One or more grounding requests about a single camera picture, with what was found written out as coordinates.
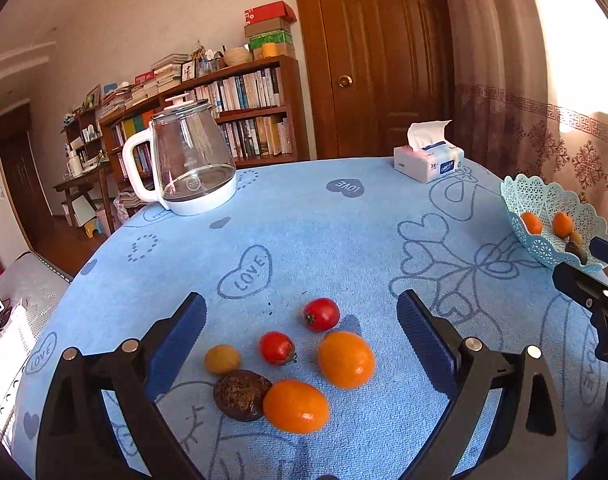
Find rows of upright books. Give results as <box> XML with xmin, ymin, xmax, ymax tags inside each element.
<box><xmin>108</xmin><ymin>66</ymin><xmax>295</xmax><ymax>181</ymax></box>

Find rough-skinned orange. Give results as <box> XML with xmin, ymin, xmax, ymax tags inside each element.
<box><xmin>552</xmin><ymin>211</ymin><xmax>575</xmax><ymax>239</ymax></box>
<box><xmin>520</xmin><ymin>211</ymin><xmax>544</xmax><ymax>236</ymax></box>

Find stacks of lying books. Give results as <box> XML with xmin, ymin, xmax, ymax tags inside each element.
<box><xmin>100</xmin><ymin>53</ymin><xmax>192</xmax><ymax>121</ymax></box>

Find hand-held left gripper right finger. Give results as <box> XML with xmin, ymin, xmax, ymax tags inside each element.
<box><xmin>396</xmin><ymin>289</ymin><xmax>569</xmax><ymax>480</ymax></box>

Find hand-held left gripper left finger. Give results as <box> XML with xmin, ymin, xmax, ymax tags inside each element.
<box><xmin>36</xmin><ymin>291</ymin><xmax>208</xmax><ymax>480</ymax></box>

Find light blue lattice basket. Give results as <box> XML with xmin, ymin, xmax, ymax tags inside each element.
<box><xmin>500</xmin><ymin>173</ymin><xmax>608</xmax><ymax>273</ymax></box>

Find grey covered chair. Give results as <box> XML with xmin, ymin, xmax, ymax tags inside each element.
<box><xmin>0</xmin><ymin>251</ymin><xmax>74</xmax><ymax>461</ymax></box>

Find red cherry tomato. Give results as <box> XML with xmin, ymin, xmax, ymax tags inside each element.
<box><xmin>304</xmin><ymin>297</ymin><xmax>341</xmax><ymax>332</ymax></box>
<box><xmin>259</xmin><ymin>331</ymin><xmax>298</xmax><ymax>366</ymax></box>

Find wooden bookshelf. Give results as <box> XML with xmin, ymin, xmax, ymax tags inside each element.
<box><xmin>98</xmin><ymin>55</ymin><xmax>309</xmax><ymax>206</ymax></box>

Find woven bowl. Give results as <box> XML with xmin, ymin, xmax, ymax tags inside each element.
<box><xmin>224</xmin><ymin>46</ymin><xmax>253</xmax><ymax>67</ymax></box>

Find green box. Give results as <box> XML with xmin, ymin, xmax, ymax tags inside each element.
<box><xmin>248</xmin><ymin>30</ymin><xmax>295</xmax><ymax>50</ymax></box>

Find red box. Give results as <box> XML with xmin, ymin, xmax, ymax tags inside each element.
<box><xmin>244</xmin><ymin>1</ymin><xmax>298</xmax><ymax>26</ymax></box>

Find patterned brown curtain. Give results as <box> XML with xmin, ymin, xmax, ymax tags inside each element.
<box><xmin>439</xmin><ymin>0</ymin><xmax>608</xmax><ymax>261</ymax></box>

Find brown cardboard box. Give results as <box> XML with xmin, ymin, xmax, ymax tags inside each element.
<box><xmin>244</xmin><ymin>17</ymin><xmax>292</xmax><ymax>38</ymax></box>

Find small wooden shelf unit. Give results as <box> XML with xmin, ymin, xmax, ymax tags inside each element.
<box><xmin>61</xmin><ymin>107</ymin><xmax>107</xmax><ymax>178</ymax></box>

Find blue printed tablecloth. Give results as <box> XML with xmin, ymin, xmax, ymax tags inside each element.
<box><xmin>11</xmin><ymin>156</ymin><xmax>608</xmax><ymax>480</ymax></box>

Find dark wooden door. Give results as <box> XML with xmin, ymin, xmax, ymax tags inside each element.
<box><xmin>0</xmin><ymin>102</ymin><xmax>52</xmax><ymax>241</ymax></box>

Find glass kettle with white handle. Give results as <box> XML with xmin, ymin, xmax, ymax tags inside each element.
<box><xmin>122</xmin><ymin>94</ymin><xmax>238</xmax><ymax>217</ymax></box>

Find brown wooden door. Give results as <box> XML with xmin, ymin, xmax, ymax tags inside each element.
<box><xmin>290</xmin><ymin>0</ymin><xmax>457</xmax><ymax>161</ymax></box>

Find white tissue pack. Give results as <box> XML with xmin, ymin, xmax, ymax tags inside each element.
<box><xmin>394</xmin><ymin>120</ymin><xmax>466</xmax><ymax>184</ymax></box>

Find smooth-skinned orange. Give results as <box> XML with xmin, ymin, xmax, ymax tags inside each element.
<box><xmin>318</xmin><ymin>330</ymin><xmax>376</xmax><ymax>390</ymax></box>
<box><xmin>263</xmin><ymin>379</ymin><xmax>331</xmax><ymax>435</ymax></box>

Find wooden side desk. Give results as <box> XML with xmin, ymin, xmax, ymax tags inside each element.
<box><xmin>54</xmin><ymin>160</ymin><xmax>119</xmax><ymax>231</ymax></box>

